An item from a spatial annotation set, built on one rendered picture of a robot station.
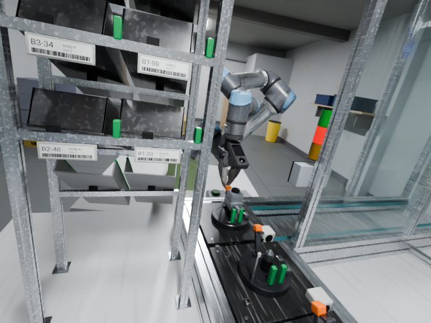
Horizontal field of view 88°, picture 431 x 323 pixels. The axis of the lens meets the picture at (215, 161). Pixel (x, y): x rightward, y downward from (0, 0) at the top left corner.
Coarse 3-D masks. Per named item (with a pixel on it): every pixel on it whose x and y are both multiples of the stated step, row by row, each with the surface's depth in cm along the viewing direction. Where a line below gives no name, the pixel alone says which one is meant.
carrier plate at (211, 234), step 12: (204, 204) 89; (216, 204) 91; (204, 216) 82; (252, 216) 87; (204, 228) 75; (216, 228) 76; (252, 228) 79; (216, 240) 70; (228, 240) 71; (240, 240) 72; (252, 240) 73
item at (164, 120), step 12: (132, 108) 46; (144, 108) 46; (156, 108) 47; (168, 108) 47; (180, 108) 48; (132, 120) 46; (144, 120) 46; (156, 120) 47; (168, 120) 47; (180, 120) 48; (132, 132) 45; (156, 132) 46; (168, 132) 47; (180, 132) 47
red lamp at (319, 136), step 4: (316, 128) 66; (320, 128) 65; (324, 128) 64; (316, 132) 66; (320, 132) 65; (324, 132) 64; (316, 136) 66; (320, 136) 65; (324, 136) 64; (312, 140) 68; (316, 140) 66; (320, 140) 65
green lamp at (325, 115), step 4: (324, 112) 63; (328, 112) 62; (320, 116) 65; (324, 116) 64; (328, 116) 63; (320, 120) 65; (324, 120) 64; (328, 120) 63; (320, 124) 65; (324, 124) 64
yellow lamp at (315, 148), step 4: (312, 144) 67; (316, 144) 66; (320, 144) 66; (312, 148) 67; (316, 148) 66; (320, 148) 66; (308, 152) 69; (312, 152) 67; (316, 152) 66; (308, 156) 68; (312, 156) 67; (316, 156) 66
